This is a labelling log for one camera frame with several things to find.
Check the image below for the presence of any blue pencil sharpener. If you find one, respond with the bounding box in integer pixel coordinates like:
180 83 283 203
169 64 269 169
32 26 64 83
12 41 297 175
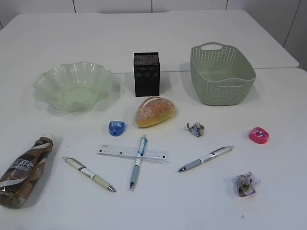
108 121 125 137

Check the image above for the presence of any large paper ball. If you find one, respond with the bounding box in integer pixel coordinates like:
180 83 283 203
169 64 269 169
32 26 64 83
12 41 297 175
231 172 260 197

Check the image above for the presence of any pink pencil sharpener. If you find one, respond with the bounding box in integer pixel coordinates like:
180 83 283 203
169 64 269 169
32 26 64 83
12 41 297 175
248 127 270 144

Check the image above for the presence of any sugared bread roll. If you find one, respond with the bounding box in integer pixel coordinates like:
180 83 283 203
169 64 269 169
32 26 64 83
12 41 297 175
135 96 175 127

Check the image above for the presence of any black mesh pen holder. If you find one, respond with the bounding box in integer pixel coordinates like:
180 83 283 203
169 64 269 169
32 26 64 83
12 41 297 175
133 52 160 97

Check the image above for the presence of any green plastic woven basket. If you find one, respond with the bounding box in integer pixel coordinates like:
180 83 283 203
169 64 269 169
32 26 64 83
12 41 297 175
190 42 256 106

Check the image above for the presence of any blue grip pen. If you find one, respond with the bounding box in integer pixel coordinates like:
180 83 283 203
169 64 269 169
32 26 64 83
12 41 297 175
130 134 148 191

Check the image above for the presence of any small paper ball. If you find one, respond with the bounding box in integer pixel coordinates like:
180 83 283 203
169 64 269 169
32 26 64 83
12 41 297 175
185 122 204 137

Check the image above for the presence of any grey grip pen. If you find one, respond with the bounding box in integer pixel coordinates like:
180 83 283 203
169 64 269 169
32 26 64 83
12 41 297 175
177 146 235 173

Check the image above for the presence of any clear plastic ruler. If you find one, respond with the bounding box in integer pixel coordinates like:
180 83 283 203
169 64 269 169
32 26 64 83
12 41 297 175
97 145 168 163

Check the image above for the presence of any green wavy glass plate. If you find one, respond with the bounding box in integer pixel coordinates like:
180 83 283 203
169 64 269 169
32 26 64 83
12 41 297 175
33 61 113 112

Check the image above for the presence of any cream grip pen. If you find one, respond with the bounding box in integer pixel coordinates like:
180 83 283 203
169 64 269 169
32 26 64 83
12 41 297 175
62 156 116 193

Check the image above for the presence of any brown Nescafe coffee bottle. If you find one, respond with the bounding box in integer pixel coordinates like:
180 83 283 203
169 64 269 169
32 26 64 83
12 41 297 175
0 133 56 209

